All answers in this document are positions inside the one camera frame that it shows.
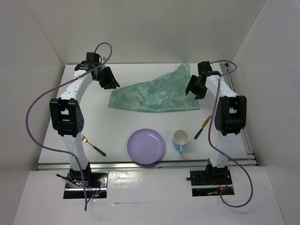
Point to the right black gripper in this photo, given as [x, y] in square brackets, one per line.
[200, 94]

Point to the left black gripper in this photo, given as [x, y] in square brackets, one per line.
[110, 81]

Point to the green patterned placemat cloth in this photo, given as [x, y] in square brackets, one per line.
[164, 94]

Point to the gold knife dark handle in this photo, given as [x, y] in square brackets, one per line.
[202, 127]

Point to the light blue mug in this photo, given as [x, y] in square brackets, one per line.
[179, 140]

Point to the gold fork dark handle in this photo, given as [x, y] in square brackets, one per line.
[85, 140]

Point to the purple plastic plate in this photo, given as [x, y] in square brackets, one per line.
[145, 146]

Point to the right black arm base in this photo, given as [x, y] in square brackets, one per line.
[211, 181]

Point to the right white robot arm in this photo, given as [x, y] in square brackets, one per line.
[217, 86]

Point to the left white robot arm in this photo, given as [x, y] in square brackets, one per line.
[67, 117]

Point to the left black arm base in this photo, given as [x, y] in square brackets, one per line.
[96, 186]

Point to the right aluminium rail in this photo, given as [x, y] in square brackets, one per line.
[234, 120]

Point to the aluminium rail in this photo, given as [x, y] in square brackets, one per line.
[134, 166]
[234, 120]

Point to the front aluminium rail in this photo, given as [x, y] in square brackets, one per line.
[134, 166]

